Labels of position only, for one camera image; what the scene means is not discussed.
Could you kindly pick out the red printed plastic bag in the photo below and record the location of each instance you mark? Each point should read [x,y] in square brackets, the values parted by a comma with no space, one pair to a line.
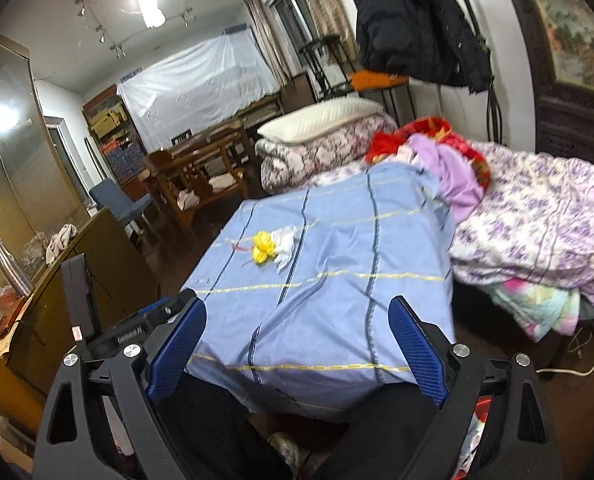
[482,410]

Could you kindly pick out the white tissue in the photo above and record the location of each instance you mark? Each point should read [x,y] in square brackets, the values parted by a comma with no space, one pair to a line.
[283,247]

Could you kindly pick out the black padded jacket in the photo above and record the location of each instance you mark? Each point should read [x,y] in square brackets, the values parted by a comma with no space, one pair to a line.
[417,20]

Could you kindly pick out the black metal bed frame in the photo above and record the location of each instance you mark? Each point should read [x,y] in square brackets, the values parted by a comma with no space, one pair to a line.
[493,110]

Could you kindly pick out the steel water bottle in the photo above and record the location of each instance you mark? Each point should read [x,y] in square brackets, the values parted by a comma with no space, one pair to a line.
[12,270]

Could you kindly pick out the pastel blanket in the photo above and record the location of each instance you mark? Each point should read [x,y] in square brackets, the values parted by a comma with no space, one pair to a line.
[537,305]

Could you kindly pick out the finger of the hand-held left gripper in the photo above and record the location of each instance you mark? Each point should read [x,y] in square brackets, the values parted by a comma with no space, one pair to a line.
[164,312]

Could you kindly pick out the beige cloth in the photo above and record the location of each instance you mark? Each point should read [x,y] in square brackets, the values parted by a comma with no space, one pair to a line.
[59,245]

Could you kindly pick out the black plant stand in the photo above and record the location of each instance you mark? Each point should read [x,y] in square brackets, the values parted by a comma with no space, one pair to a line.
[322,42]

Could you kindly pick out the grey floral folded quilt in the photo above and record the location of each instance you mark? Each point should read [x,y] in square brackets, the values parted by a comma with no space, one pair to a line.
[317,160]

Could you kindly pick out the yellow wrapper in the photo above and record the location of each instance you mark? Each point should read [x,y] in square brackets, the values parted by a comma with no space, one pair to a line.
[263,245]

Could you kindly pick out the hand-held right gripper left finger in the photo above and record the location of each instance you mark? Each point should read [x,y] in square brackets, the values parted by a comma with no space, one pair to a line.
[177,350]

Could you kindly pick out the wooden cabinet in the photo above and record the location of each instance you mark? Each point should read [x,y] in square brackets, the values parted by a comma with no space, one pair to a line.
[117,260]

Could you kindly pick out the track light rail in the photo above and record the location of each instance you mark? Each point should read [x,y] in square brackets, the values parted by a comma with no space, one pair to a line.
[119,50]

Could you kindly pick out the wall mirror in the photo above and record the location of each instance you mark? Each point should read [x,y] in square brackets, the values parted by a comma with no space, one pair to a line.
[12,160]

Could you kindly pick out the carved wooden painted screen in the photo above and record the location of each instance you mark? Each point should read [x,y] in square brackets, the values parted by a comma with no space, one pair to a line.
[562,120]

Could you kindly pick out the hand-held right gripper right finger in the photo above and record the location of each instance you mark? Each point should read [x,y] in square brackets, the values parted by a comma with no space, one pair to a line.
[419,350]

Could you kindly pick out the wooden armchair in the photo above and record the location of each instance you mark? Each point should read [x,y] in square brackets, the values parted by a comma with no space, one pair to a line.
[192,195]

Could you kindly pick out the wooden table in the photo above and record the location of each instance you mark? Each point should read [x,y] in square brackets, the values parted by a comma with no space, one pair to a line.
[157,160]

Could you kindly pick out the blue checked blanket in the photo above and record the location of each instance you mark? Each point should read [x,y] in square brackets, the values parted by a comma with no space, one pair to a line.
[327,260]

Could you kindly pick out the red blanket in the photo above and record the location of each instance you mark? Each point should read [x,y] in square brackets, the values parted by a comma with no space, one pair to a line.
[429,127]

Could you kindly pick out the white pillow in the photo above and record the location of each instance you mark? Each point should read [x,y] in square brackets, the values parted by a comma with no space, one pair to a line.
[317,120]

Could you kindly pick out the white shoe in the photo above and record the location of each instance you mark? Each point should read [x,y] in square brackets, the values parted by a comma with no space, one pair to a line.
[287,452]

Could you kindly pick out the white cloth cover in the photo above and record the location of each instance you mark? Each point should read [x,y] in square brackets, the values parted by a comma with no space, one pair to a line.
[197,90]

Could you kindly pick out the lilac cloth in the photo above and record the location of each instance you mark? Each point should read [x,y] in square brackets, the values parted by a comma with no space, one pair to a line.
[452,175]

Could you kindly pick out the beige checked curtain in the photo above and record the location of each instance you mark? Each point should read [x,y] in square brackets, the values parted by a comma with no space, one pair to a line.
[322,5]
[264,35]

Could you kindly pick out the orange flat box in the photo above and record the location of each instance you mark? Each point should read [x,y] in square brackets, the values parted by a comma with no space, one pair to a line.
[377,80]

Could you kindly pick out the window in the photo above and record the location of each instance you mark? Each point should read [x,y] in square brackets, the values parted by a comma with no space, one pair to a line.
[289,25]

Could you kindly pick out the shelf of cardboard boxes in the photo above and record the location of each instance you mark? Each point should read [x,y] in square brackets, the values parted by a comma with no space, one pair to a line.
[112,130]

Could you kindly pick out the purple floral quilt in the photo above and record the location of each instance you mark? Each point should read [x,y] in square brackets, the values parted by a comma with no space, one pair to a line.
[537,220]

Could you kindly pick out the person's left leg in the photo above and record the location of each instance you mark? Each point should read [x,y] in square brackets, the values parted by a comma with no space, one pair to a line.
[217,425]

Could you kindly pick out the blue chair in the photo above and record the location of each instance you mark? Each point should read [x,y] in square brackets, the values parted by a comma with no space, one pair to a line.
[127,205]

